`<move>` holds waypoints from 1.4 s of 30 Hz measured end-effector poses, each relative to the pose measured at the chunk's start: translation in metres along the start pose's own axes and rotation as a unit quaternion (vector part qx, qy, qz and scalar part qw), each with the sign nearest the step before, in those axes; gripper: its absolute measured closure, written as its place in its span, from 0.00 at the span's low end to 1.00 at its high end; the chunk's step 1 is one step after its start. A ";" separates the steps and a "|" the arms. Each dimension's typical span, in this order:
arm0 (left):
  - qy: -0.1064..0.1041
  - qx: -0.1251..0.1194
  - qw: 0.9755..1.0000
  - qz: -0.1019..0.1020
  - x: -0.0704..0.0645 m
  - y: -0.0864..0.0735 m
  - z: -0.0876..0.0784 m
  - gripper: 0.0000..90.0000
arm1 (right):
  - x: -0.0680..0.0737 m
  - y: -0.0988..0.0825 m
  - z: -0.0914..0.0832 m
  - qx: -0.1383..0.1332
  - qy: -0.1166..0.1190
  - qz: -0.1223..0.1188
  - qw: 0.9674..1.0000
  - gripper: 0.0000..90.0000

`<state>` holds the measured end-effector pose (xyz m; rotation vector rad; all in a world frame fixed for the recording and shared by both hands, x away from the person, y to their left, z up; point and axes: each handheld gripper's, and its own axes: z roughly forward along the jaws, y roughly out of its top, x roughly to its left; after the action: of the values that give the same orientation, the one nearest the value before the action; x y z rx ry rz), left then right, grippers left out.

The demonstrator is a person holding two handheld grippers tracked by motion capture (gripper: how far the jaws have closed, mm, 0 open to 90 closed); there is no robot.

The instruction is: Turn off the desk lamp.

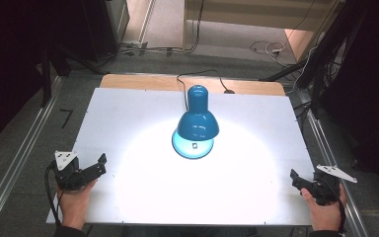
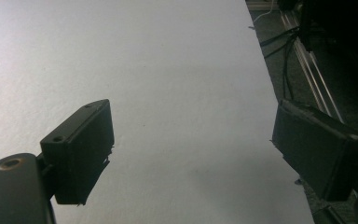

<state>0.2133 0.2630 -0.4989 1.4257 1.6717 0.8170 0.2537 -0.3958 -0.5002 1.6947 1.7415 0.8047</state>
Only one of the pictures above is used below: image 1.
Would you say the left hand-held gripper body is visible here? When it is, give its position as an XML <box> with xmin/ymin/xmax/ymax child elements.
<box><xmin>51</xmin><ymin>150</ymin><xmax>97</xmax><ymax>192</ymax></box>

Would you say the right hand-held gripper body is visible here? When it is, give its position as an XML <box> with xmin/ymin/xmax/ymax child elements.
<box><xmin>309</xmin><ymin>164</ymin><xmax>358</xmax><ymax>207</ymax></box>

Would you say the blue desk lamp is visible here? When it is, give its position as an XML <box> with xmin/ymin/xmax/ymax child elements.
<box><xmin>171</xmin><ymin>84</ymin><xmax>220</xmax><ymax>160</ymax></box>

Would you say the person's right hand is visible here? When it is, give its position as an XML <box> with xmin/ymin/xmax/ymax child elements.
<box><xmin>300</xmin><ymin>183</ymin><xmax>347</xmax><ymax>232</ymax></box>

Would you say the person's left hand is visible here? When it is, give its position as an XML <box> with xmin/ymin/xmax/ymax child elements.
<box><xmin>56</xmin><ymin>180</ymin><xmax>99</xmax><ymax>231</ymax></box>

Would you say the black metal stand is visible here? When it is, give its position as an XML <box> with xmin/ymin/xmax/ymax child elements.
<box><xmin>259</xmin><ymin>0</ymin><xmax>369</xmax><ymax>113</ymax></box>

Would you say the grey power strip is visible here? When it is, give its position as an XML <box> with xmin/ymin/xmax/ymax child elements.
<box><xmin>120</xmin><ymin>39</ymin><xmax>149</xmax><ymax>50</ymax></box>

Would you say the dark cabinet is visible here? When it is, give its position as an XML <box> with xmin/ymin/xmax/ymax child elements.
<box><xmin>78</xmin><ymin>0</ymin><xmax>131</xmax><ymax>63</ymax></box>

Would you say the light wooden furniture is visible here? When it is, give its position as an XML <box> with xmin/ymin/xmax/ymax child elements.
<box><xmin>182</xmin><ymin>0</ymin><xmax>346</xmax><ymax>63</ymax></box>

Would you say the aluminium floor rail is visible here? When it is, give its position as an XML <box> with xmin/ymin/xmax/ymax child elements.
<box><xmin>300</xmin><ymin>90</ymin><xmax>371</xmax><ymax>237</ymax></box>
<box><xmin>0</xmin><ymin>76</ymin><xmax>63</xmax><ymax>237</ymax></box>

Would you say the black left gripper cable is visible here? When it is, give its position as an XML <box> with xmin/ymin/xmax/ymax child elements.
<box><xmin>44</xmin><ymin>160</ymin><xmax>63</xmax><ymax>227</ymax></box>

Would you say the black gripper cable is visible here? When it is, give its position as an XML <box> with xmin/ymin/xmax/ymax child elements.
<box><xmin>44</xmin><ymin>160</ymin><xmax>63</xmax><ymax>227</ymax></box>
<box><xmin>337</xmin><ymin>196</ymin><xmax>347</xmax><ymax>234</ymax></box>

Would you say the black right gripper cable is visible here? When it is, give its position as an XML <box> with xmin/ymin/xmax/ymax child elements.
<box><xmin>337</xmin><ymin>196</ymin><xmax>347</xmax><ymax>234</ymax></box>

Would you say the black lamp cable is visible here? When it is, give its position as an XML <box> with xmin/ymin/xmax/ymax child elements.
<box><xmin>176</xmin><ymin>69</ymin><xmax>236</xmax><ymax>112</ymax></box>

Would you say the white floor cable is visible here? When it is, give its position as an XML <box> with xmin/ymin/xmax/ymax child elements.
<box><xmin>249</xmin><ymin>39</ymin><xmax>292</xmax><ymax>67</ymax></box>

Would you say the black floor cable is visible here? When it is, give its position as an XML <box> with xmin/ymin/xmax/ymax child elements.
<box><xmin>100</xmin><ymin>0</ymin><xmax>206</xmax><ymax>68</ymax></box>

